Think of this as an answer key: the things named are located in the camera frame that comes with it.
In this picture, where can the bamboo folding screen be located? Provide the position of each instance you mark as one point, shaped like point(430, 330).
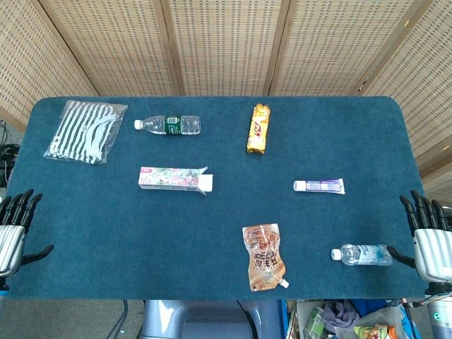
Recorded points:
point(226, 46)

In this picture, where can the green label water bottle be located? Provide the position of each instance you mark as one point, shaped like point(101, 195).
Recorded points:
point(171, 125)

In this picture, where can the brown peanut butter pouch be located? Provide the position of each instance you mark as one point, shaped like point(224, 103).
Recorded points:
point(263, 257)

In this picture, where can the striped cloth in plastic bag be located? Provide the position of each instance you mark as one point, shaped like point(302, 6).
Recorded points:
point(81, 134)

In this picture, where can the floral toothpaste box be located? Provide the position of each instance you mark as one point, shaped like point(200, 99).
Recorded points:
point(166, 178)

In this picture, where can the purple crumpled cloth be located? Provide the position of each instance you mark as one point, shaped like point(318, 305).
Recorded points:
point(340, 314)

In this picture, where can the yellow snack package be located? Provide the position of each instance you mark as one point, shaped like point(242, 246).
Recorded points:
point(257, 130)

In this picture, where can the blue label water bottle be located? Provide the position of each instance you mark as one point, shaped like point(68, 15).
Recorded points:
point(363, 255)

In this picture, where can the grey robot torso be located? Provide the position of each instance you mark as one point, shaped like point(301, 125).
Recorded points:
point(197, 319)

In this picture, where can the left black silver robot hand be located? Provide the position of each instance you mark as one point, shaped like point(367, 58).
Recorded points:
point(12, 247)

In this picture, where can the blue table carpet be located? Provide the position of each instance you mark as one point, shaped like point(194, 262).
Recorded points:
point(176, 229)

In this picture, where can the purple white toothpaste tube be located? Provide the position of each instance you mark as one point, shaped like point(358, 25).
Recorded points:
point(323, 185)

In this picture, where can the orange snack bag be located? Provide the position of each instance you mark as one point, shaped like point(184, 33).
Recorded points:
point(374, 332)

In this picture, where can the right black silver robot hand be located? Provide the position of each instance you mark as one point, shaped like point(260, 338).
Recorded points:
point(434, 254)

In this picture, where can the green snack bag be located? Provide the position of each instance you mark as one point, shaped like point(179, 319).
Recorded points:
point(314, 323)

